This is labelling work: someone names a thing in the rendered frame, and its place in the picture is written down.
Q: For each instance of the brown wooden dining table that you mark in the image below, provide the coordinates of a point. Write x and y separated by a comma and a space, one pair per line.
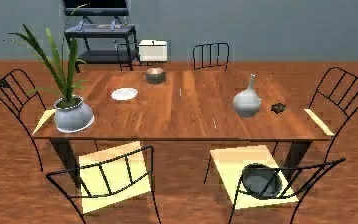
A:
173, 110

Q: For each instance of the small dark lump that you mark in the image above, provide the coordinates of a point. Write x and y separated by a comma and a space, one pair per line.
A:
278, 107

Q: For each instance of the black television set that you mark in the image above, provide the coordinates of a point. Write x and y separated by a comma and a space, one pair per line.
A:
96, 4

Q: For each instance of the dark metal bowl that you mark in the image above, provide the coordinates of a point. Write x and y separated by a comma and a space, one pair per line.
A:
155, 75

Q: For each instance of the white plate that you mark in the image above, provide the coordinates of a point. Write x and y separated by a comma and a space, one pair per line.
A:
124, 94

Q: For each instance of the green plant in grey pot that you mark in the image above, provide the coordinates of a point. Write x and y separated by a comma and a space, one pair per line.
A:
67, 100

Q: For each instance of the white box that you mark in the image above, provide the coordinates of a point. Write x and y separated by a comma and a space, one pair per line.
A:
153, 50

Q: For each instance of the black round pan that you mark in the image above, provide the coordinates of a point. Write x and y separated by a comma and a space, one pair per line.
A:
261, 181

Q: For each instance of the dark tv stand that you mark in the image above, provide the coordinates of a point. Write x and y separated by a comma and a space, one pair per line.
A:
103, 43

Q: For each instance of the grey long-necked vase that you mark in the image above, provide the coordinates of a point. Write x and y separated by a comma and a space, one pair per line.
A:
247, 101

